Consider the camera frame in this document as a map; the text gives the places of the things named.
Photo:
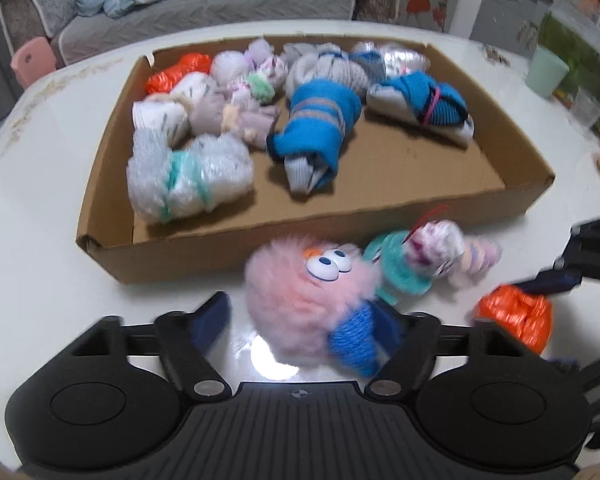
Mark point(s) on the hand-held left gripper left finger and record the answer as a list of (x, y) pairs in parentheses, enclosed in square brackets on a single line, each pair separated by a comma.
[(211, 321)]

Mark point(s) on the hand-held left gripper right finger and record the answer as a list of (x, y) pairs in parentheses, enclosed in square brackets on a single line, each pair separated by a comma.
[(412, 345)]

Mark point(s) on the orange plastic bag bundle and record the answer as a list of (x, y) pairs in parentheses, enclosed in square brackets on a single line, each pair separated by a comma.
[(515, 315), (180, 72)]

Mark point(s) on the pink furry googly-eyed sock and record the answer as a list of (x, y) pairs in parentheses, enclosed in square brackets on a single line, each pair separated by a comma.
[(300, 305)]

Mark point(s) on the bubble wrap bundle teal band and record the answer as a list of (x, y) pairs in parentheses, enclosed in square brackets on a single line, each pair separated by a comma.
[(190, 177)]

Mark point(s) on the shallow cardboard box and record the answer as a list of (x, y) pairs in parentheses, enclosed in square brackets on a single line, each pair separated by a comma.
[(430, 170)]

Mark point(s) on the lavender fuzzy sock bundle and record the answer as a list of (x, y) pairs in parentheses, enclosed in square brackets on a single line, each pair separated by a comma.
[(230, 115)]

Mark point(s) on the teal white sock bundle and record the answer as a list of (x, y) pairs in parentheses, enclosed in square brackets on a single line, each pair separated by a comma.
[(405, 267)]

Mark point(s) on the pastel striped fuzzy sock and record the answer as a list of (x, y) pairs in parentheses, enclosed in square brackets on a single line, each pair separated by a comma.
[(475, 260)]

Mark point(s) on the clear plastic cup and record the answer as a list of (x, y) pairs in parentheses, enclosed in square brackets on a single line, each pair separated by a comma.
[(587, 110)]

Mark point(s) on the green cup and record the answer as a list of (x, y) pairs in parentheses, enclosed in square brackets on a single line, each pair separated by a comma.
[(545, 72)]

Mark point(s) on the blue grey striped sock bundle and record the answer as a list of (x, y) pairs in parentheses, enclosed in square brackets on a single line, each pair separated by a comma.
[(310, 132)]

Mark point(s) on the blue sock bundle red band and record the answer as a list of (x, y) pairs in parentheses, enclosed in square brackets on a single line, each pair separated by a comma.
[(425, 102)]

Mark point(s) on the pile of seed shells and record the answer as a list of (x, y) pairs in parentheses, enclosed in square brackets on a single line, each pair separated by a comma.
[(495, 54)]

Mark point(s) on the glass fish tank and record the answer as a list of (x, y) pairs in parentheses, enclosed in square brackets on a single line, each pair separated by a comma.
[(575, 40)]

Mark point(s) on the white sock bundle green tuft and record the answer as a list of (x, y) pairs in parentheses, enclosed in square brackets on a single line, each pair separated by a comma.
[(260, 85)]

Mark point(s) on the white purple sock bundle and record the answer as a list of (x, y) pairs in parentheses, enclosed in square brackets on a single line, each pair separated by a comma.
[(237, 62)]

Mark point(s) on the shiny white plastic bundle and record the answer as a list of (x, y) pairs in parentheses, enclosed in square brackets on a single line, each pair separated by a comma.
[(405, 59)]

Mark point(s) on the grey cabinet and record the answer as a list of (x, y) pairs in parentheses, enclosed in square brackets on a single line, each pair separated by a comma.
[(515, 10)]

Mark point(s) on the grey sock bundle blue band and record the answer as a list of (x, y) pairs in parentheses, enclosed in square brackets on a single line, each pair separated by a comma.
[(325, 67)]

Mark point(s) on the pink plastic stool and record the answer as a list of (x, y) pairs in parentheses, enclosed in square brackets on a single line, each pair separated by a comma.
[(30, 62)]

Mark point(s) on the grey sofa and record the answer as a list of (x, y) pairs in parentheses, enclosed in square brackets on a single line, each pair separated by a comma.
[(205, 5)]

